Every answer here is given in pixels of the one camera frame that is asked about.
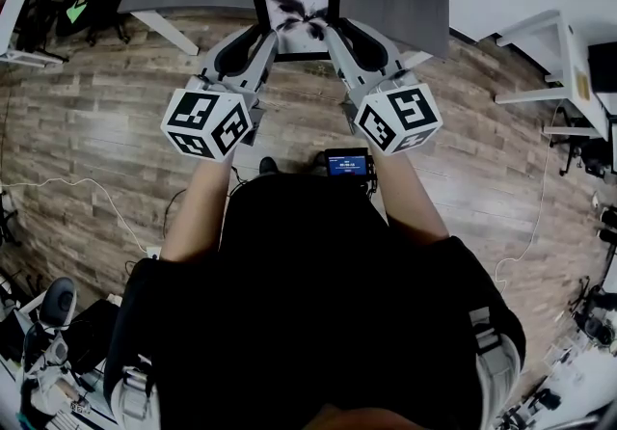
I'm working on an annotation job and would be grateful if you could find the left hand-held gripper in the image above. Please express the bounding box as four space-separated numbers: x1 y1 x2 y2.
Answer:
161 24 281 162

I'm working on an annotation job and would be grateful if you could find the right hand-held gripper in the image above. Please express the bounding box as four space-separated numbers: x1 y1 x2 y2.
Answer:
323 17 444 157

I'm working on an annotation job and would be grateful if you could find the person's right forearm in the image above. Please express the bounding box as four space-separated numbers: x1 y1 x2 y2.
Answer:
370 150 451 247

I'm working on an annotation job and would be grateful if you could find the person's left forearm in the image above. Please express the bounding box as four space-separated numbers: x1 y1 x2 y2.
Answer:
158 157 238 264

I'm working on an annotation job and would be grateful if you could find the small black screen device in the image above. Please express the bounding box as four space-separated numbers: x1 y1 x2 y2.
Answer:
323 147 375 178

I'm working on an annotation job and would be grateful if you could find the green paper arrow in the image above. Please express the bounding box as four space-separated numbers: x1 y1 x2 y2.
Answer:
66 1 90 25

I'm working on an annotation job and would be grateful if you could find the tan book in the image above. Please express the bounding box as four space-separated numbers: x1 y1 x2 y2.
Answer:
573 66 591 102

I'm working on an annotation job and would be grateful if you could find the person's black shirt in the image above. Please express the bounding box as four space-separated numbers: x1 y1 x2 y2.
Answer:
102 172 527 430

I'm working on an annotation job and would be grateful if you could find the long white cable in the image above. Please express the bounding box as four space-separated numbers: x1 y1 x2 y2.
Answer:
493 99 563 295

